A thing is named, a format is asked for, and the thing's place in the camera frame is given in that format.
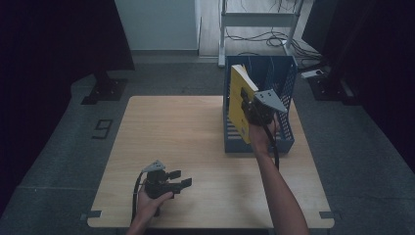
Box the white cabinet panel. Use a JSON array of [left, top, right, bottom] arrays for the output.
[[114, 0, 201, 53]]

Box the black stand base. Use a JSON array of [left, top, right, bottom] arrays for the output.
[[80, 70, 129, 106], [307, 67, 360, 106]]

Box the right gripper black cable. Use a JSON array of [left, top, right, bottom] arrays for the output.
[[263, 122, 281, 171]]

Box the tangle of floor cables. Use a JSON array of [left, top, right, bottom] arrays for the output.
[[224, 0, 325, 63]]

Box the person's right hand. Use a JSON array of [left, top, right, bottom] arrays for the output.
[[248, 112, 281, 155]]

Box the dark curtain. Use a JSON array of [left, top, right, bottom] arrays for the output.
[[0, 0, 136, 216], [301, 0, 415, 172]]

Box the white power strip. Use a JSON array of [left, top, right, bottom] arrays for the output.
[[300, 69, 325, 79]]

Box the white metal desk frame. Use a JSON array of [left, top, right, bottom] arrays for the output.
[[217, 0, 305, 69]]

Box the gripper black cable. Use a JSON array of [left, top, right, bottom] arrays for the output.
[[130, 171, 147, 225], [263, 122, 281, 171]]

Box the blue perforated file rack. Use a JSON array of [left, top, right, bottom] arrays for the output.
[[222, 54, 299, 154]]

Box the yellow book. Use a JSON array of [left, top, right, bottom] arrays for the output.
[[227, 64, 259, 145]]

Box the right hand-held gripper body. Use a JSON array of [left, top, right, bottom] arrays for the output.
[[243, 89, 289, 127]]

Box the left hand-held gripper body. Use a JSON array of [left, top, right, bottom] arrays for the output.
[[141, 160, 174, 200]]

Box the person's left hand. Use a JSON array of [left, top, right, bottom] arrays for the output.
[[136, 189, 174, 224]]

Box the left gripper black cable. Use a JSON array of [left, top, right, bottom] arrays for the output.
[[130, 171, 147, 225]]

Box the grey tape strip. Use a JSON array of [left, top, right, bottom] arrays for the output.
[[319, 211, 341, 220], [79, 210, 103, 221]]

